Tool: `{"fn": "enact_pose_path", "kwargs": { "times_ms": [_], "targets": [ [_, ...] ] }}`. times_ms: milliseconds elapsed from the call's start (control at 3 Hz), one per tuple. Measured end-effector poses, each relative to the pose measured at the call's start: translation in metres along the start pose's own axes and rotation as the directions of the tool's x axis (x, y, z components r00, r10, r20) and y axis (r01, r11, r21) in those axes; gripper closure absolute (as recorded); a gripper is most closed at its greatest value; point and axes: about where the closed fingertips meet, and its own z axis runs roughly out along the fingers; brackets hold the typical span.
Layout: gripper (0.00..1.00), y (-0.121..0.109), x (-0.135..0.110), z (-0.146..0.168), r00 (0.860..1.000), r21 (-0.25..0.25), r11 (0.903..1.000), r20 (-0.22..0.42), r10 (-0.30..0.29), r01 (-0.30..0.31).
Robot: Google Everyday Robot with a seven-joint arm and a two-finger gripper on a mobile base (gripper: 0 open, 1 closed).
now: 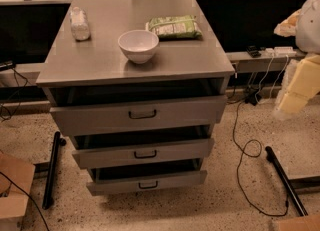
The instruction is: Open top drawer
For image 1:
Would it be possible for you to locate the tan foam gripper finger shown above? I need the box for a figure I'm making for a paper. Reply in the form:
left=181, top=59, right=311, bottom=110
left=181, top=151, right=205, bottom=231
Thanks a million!
left=274, top=10, right=300, bottom=37

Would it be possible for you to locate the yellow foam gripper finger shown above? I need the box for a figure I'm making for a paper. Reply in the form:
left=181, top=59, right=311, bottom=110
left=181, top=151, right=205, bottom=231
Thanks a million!
left=273, top=54, right=320, bottom=120

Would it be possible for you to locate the grey top drawer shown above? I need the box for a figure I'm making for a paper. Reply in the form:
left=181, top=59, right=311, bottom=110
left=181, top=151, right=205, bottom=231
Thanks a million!
left=50, top=96, right=226, bottom=136

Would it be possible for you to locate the grey drawer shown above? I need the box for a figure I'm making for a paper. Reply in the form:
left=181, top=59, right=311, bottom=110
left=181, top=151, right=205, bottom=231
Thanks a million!
left=86, top=170, right=207, bottom=196
left=72, top=138, right=214, bottom=169
left=50, top=96, right=226, bottom=136

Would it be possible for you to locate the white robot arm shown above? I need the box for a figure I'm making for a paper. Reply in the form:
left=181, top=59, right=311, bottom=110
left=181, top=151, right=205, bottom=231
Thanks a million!
left=273, top=0, right=320, bottom=120

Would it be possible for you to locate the grey middle drawer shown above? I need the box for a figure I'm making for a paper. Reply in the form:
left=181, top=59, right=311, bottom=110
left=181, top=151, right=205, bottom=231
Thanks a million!
left=72, top=138, right=214, bottom=169

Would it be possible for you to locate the grey bottom drawer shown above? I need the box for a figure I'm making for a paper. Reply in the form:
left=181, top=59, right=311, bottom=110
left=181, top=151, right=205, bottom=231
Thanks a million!
left=86, top=170, right=207, bottom=196

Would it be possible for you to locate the grey metal drawer cabinet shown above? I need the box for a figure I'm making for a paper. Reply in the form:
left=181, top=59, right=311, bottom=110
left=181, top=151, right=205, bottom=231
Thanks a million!
left=37, top=0, right=234, bottom=182

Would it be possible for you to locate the white power strip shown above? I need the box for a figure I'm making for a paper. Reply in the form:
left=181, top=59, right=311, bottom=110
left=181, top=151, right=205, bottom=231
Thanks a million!
left=265, top=46, right=296, bottom=57

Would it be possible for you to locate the black remote device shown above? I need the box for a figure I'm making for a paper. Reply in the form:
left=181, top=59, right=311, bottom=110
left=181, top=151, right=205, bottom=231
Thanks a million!
left=247, top=46, right=261, bottom=58

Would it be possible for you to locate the black bar right floor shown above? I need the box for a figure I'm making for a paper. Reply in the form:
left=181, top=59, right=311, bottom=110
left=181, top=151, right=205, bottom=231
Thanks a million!
left=265, top=146, right=308, bottom=216

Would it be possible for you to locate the green snack bag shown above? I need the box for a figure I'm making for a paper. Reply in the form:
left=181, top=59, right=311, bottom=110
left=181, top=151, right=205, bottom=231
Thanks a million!
left=145, top=15, right=202, bottom=39

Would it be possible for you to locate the brown cardboard box right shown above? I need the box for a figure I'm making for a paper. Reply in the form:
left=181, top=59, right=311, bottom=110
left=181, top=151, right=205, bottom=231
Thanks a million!
left=278, top=214, right=320, bottom=231

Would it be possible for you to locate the brown cardboard box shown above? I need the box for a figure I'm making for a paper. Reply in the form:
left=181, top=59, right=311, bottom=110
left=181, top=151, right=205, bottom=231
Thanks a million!
left=0, top=153, right=35, bottom=231
left=278, top=214, right=320, bottom=231

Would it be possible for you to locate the white ceramic bowl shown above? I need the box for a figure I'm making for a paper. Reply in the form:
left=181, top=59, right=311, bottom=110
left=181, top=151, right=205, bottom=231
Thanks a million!
left=118, top=30, right=159, bottom=64

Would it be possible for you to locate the clear plastic bottle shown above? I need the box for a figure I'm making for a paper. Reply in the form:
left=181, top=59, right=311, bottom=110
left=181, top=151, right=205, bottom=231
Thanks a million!
left=70, top=7, right=91, bottom=41

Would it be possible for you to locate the brown cardboard box left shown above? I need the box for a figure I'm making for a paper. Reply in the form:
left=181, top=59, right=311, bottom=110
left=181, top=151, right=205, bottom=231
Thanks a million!
left=0, top=153, right=35, bottom=231

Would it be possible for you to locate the black floor cable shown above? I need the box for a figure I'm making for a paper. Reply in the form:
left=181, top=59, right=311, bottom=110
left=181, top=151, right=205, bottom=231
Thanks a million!
left=231, top=100, right=290, bottom=218

